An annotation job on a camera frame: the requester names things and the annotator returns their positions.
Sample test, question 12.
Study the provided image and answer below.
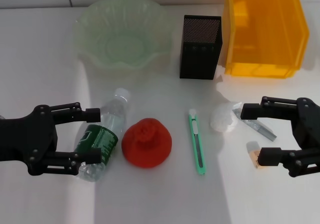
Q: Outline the yellow plastic bin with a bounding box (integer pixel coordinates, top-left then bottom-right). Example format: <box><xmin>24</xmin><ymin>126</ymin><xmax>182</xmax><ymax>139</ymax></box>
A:
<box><xmin>223</xmin><ymin>0</ymin><xmax>311</xmax><ymax>79</ymax></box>

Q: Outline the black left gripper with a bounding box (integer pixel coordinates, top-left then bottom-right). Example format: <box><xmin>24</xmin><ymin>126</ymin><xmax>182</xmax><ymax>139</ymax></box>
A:
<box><xmin>0</xmin><ymin>101</ymin><xmax>102</xmax><ymax>176</ymax></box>

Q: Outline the green utility knife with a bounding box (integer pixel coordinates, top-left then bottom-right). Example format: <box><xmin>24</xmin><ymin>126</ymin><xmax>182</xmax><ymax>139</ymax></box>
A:
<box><xmin>187</xmin><ymin>108</ymin><xmax>207</xmax><ymax>177</ymax></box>

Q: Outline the clear water bottle green label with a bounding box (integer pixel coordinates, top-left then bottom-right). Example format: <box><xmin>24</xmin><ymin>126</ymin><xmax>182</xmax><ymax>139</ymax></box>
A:
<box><xmin>73</xmin><ymin>87</ymin><xmax>132</xmax><ymax>182</ymax></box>

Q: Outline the pale green glass fruit bowl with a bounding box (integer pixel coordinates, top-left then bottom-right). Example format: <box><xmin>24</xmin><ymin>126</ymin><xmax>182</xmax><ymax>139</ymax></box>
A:
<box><xmin>72</xmin><ymin>0</ymin><xmax>174</xmax><ymax>72</ymax></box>

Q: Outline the red-orange fruit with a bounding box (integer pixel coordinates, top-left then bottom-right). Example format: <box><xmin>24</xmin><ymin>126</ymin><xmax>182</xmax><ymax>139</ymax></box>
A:
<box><xmin>121</xmin><ymin>118</ymin><xmax>173</xmax><ymax>169</ymax></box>

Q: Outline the silver staples strip clear wrapper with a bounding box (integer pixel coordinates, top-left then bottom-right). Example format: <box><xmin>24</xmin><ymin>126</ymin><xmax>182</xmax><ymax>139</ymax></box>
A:
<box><xmin>232</xmin><ymin>108</ymin><xmax>278</xmax><ymax>142</ymax></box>

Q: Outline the white paper ball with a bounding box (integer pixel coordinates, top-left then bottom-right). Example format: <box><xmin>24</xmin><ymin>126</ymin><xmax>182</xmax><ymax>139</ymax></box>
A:
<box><xmin>209</xmin><ymin>101</ymin><xmax>243</xmax><ymax>134</ymax></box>

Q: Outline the orange eraser white end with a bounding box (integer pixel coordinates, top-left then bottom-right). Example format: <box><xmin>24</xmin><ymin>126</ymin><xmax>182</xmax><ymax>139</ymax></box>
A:
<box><xmin>246</xmin><ymin>140</ymin><xmax>266</xmax><ymax>170</ymax></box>

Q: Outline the black mesh pen holder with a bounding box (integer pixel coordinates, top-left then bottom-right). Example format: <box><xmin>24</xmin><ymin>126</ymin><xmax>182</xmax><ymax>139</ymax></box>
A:
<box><xmin>179</xmin><ymin>14</ymin><xmax>223</xmax><ymax>80</ymax></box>

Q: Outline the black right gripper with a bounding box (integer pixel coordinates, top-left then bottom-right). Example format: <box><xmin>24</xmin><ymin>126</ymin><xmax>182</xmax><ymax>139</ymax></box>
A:
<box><xmin>240</xmin><ymin>96</ymin><xmax>320</xmax><ymax>178</ymax></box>

